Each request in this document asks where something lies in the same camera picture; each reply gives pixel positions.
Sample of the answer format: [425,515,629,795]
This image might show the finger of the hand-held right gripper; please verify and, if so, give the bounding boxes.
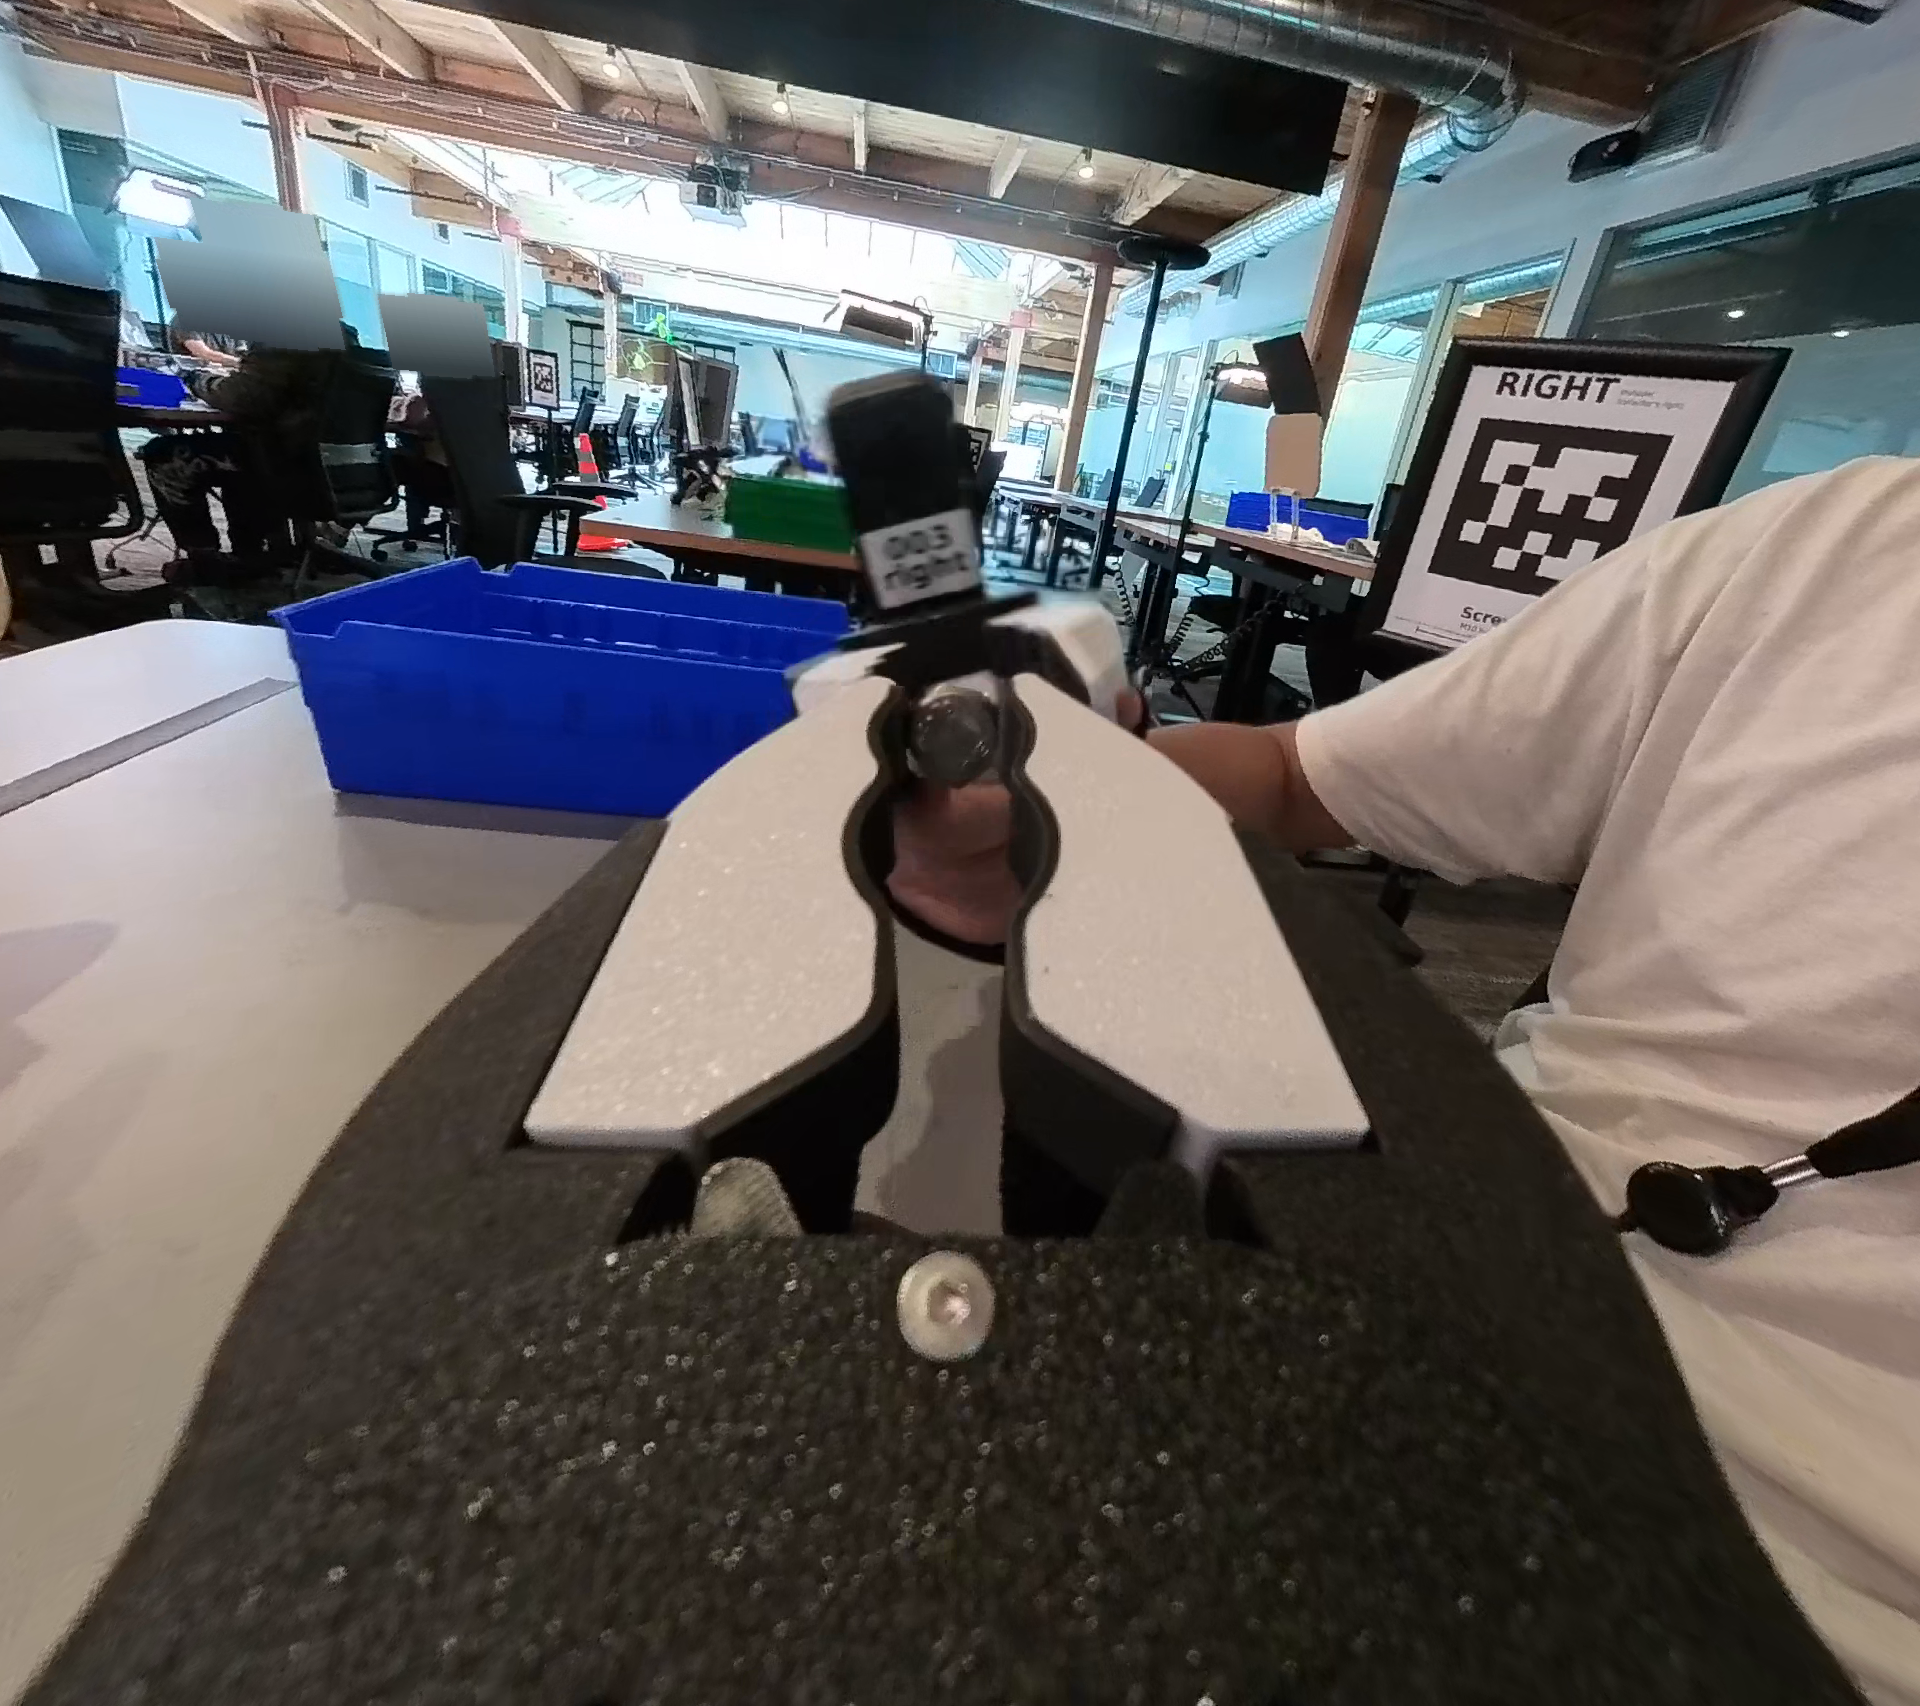
[1032,603,1135,726]
[789,648,902,710]

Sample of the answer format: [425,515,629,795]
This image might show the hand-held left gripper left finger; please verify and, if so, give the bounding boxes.
[517,670,911,1236]

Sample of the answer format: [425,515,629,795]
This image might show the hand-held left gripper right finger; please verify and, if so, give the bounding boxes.
[994,670,1379,1236]

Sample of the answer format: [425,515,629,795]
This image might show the steel hex bolt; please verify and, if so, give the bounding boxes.
[905,690,1002,788]

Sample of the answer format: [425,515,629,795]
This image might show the blue plastic bin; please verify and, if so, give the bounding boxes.
[271,559,859,821]
[1227,491,1375,543]

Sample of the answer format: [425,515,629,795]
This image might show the person's right hand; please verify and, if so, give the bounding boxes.
[884,780,1026,954]

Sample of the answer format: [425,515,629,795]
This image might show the green plastic bin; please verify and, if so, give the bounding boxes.
[724,472,859,554]

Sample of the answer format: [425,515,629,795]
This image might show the wooden desk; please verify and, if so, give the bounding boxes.
[577,491,865,585]
[990,483,1383,718]

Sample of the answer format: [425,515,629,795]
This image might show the orange traffic cone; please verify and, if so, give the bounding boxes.
[566,430,633,556]

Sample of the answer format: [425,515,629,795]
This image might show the black floor lamp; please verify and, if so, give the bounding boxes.
[1117,233,1215,629]

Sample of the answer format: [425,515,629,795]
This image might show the black office chair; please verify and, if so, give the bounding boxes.
[420,370,662,576]
[0,273,144,585]

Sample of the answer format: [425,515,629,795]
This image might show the black hanging display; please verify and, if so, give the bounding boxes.
[225,0,1353,196]

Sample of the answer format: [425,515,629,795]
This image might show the framed marker sign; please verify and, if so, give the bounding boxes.
[1372,339,1794,651]

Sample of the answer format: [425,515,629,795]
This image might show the person in white shirt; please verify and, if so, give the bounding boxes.
[1296,457,1920,1706]

